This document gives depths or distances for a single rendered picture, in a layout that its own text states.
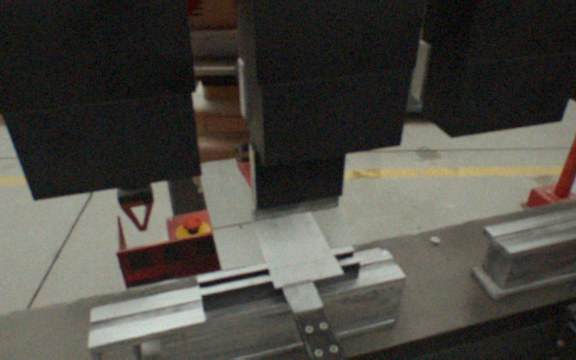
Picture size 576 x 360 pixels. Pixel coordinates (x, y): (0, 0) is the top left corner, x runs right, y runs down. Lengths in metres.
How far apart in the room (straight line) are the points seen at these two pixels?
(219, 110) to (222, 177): 0.53
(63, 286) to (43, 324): 1.39
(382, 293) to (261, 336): 0.17
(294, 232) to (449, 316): 0.26
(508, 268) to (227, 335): 0.41
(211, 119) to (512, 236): 0.82
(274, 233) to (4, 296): 1.71
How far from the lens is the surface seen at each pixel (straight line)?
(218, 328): 0.58
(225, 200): 0.69
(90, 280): 2.13
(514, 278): 0.77
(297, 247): 0.60
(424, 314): 0.72
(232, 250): 0.60
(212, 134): 1.29
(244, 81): 0.46
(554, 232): 0.78
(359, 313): 0.64
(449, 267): 0.80
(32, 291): 2.18
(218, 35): 1.16
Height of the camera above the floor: 1.40
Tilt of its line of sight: 33 degrees down
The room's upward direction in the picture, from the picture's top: straight up
